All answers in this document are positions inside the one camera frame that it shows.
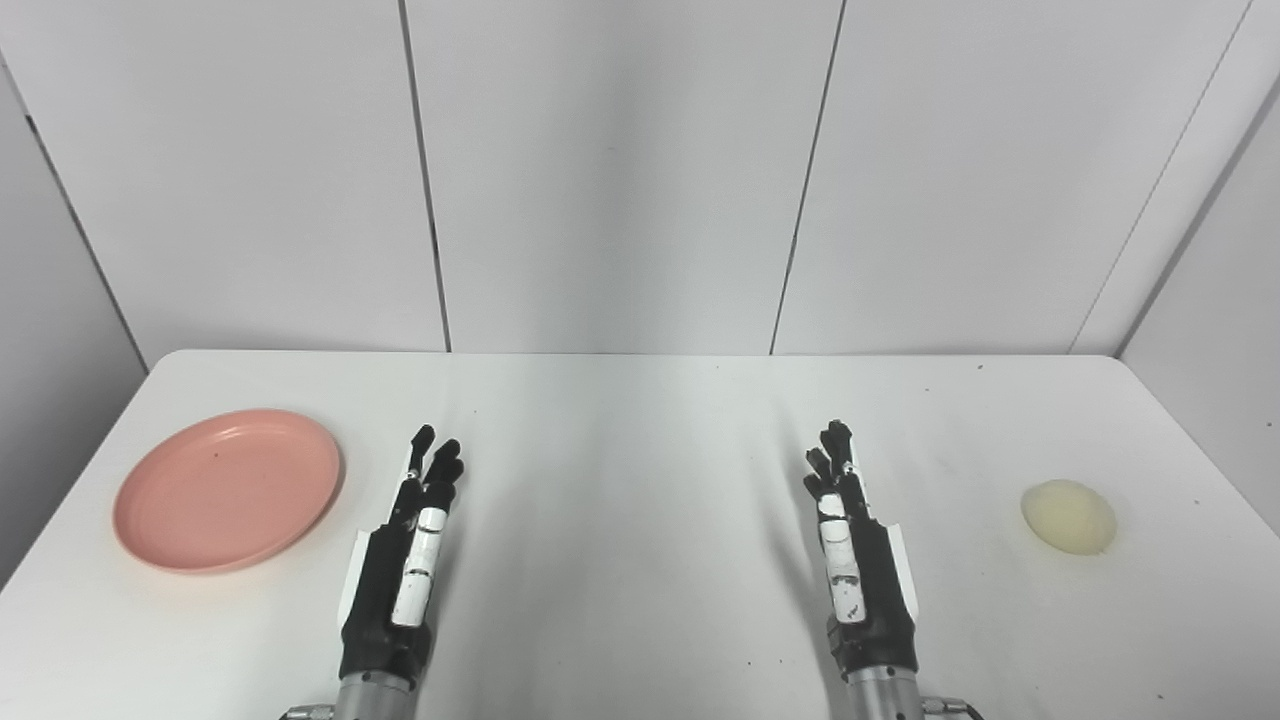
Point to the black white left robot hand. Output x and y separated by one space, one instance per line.
385 590

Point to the pink round plate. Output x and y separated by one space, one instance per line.
225 490

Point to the pale yellow steamed bun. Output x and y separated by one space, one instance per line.
1068 516

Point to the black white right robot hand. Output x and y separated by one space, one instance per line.
880 600

